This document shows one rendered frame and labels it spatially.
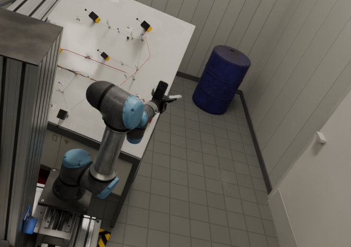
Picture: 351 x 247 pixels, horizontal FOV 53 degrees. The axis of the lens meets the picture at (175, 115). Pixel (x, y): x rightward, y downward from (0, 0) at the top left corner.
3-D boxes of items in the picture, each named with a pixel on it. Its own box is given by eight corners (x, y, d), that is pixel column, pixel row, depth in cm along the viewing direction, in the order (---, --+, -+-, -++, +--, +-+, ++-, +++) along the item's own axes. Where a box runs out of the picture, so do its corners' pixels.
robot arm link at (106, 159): (91, 174, 165) (118, 79, 135) (117, 191, 162) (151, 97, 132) (74, 189, 155) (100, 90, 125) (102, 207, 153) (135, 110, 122)
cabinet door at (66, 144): (120, 196, 270) (133, 161, 249) (54, 170, 269) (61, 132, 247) (121, 194, 273) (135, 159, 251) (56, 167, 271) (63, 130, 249)
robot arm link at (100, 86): (69, 90, 128) (101, 125, 175) (94, 105, 126) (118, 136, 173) (88, 65, 131) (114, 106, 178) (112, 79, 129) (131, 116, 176)
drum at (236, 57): (229, 119, 493) (255, 70, 448) (192, 108, 482) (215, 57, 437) (224, 97, 538) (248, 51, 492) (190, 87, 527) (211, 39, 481)
